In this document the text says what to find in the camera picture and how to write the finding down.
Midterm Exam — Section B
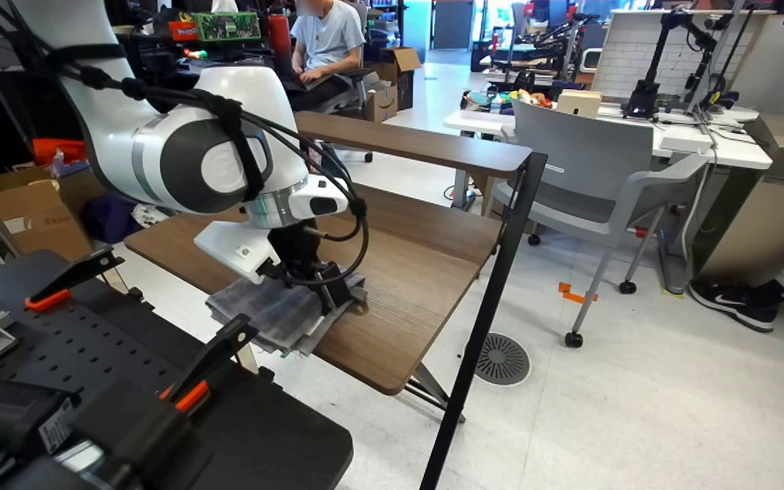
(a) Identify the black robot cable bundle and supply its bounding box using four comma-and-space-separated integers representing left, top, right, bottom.
0, 0, 373, 293

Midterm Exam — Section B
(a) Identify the black metal table frame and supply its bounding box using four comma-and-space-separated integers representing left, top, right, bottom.
398, 149, 550, 490

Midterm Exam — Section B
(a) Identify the orange round object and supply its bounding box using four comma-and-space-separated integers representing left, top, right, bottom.
167, 15, 202, 46

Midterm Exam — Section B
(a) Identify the colourful toy pile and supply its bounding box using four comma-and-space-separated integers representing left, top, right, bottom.
457, 82, 562, 113

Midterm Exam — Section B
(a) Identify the green circuit board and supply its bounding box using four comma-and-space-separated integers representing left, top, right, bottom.
185, 7, 265, 46

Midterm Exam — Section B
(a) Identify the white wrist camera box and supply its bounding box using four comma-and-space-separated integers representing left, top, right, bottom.
190, 221, 277, 285

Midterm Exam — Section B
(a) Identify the red cylinder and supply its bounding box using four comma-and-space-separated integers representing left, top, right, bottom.
261, 6, 295, 60

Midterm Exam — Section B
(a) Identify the grey-brown cabinet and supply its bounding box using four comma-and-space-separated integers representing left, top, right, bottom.
699, 112, 784, 289

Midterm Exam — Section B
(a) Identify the large cardboard box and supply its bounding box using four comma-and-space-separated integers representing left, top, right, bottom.
0, 165, 95, 266

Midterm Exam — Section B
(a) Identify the black perforated workbench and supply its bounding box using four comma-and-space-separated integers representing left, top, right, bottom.
0, 251, 358, 490

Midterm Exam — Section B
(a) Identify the dark blue bag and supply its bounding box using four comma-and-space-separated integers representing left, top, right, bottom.
76, 193, 143, 245

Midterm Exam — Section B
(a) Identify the open cardboard box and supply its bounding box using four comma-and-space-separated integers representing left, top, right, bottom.
360, 46, 424, 124

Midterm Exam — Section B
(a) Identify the beige box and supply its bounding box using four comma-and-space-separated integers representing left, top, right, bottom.
556, 87, 604, 119

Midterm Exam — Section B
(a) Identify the white desk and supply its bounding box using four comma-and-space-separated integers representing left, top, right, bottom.
443, 89, 774, 174

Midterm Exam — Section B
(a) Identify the orange bag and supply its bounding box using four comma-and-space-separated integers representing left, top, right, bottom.
27, 135, 89, 169

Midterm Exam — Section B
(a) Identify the white grid board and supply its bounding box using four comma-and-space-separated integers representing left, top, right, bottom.
590, 7, 750, 104

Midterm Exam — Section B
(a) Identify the grey office chair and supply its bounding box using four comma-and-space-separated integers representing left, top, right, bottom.
509, 101, 713, 350

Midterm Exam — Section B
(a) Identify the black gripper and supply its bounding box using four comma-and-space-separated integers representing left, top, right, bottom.
261, 221, 360, 316

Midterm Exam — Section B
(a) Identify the grey towel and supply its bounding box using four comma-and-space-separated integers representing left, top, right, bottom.
205, 272, 362, 360

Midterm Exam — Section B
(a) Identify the person in light blue shirt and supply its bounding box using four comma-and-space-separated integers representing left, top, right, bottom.
287, 0, 370, 113

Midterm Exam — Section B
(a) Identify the black clamp orange handle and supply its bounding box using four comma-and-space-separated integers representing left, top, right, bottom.
102, 311, 265, 490
23, 245, 128, 319

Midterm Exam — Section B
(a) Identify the round floor drain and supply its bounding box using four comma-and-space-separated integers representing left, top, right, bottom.
475, 332, 533, 389

